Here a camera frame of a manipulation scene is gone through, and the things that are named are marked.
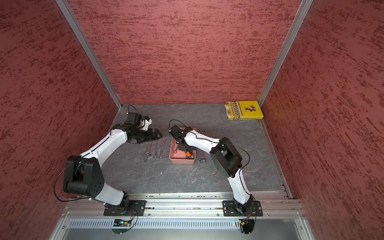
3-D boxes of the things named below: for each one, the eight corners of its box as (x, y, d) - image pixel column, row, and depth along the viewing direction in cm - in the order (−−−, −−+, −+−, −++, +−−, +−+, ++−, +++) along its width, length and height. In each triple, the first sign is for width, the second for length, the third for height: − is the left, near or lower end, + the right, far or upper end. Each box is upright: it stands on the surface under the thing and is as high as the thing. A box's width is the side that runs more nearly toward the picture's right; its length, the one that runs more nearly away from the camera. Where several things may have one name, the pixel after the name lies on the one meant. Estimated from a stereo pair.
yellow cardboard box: (227, 120, 114) (228, 117, 111) (224, 103, 126) (225, 100, 123) (262, 120, 114) (264, 117, 111) (256, 103, 126) (257, 100, 123)
